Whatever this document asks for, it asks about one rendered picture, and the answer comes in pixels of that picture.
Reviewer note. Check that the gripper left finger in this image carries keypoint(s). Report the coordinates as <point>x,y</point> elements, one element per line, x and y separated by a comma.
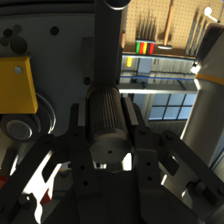
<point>77,149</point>

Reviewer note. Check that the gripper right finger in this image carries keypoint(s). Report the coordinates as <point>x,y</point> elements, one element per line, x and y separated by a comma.
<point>140,140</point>

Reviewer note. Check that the dark bar with knurled grip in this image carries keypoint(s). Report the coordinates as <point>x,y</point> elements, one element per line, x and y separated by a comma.
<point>107,113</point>

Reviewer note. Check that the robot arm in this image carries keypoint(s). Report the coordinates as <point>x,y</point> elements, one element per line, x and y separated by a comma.
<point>206,108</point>

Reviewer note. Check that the dark roll shaft end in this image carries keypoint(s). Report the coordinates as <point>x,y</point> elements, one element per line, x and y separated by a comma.
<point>18,128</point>

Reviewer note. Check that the grey roll feeder body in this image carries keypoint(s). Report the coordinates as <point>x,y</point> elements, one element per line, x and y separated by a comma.
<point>61,70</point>

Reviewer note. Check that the blue paned window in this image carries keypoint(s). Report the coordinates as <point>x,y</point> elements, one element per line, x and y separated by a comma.
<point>168,108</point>

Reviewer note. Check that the dark round pulley disc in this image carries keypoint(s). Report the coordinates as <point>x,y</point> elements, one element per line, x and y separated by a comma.
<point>47,112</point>

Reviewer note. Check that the grey blue-edged shelf unit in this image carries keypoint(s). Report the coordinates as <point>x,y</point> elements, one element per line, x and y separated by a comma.
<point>157,87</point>

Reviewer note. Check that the yellow guard plate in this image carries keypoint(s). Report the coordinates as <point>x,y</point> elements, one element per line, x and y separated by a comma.
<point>15,87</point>

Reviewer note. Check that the grey metal file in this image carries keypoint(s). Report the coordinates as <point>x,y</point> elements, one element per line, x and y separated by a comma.
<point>196,40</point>
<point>200,42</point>
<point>191,36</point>

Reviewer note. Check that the tan pegboard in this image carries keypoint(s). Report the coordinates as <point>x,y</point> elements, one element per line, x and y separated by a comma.
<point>180,22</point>

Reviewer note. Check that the white round headed tool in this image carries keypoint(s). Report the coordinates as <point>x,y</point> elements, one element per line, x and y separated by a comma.
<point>208,10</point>

